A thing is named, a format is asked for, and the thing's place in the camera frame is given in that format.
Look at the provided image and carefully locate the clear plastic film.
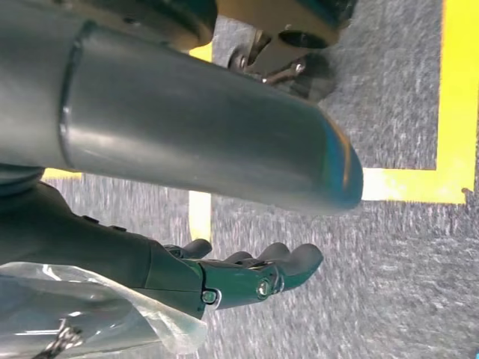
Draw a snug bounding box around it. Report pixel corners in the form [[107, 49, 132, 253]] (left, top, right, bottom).
[[0, 261, 209, 359]]

